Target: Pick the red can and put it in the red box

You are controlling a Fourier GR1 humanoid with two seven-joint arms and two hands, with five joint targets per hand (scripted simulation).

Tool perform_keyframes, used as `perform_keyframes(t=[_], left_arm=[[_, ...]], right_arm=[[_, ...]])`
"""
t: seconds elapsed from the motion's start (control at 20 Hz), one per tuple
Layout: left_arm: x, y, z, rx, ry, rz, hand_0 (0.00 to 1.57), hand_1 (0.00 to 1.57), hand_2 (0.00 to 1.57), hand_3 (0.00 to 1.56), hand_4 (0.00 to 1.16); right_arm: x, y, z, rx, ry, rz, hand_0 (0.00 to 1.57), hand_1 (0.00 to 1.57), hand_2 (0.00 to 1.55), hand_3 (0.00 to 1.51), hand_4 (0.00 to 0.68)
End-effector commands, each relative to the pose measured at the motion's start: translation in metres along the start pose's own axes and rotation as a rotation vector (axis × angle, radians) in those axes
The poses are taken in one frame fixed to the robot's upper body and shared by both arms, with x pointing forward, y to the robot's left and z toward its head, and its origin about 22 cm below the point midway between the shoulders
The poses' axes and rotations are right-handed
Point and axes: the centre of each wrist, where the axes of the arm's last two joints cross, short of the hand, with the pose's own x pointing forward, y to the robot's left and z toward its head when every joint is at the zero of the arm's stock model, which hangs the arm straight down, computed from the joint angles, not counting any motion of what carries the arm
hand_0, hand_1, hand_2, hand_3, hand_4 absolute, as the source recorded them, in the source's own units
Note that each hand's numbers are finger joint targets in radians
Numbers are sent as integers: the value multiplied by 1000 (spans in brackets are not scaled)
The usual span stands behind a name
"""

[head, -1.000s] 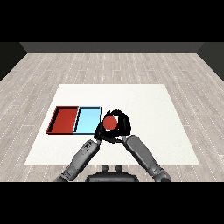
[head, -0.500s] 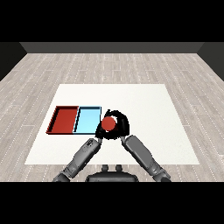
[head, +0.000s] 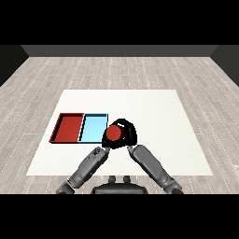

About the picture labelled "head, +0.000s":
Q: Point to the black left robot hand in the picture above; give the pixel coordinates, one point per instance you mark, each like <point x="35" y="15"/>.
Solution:
<point x="109" y="143"/>

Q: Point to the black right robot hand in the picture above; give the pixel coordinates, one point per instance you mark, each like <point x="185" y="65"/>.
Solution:
<point x="130" y="133"/>

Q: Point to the red can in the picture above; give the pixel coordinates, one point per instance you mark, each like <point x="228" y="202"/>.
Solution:
<point x="114" y="133"/>

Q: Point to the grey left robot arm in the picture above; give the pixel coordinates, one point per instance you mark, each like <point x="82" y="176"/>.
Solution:
<point x="87" y="166"/>

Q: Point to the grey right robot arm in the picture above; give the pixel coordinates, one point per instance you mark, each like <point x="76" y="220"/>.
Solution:
<point x="152" y="166"/>

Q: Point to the light blue shallow open box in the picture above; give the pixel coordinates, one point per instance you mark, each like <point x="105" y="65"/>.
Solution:
<point x="92" y="127"/>

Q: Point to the red shallow open box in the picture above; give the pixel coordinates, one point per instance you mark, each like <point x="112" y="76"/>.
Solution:
<point x="68" y="127"/>

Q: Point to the dark grey robot body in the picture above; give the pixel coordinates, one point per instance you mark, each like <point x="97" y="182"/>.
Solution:
<point x="119" y="188"/>

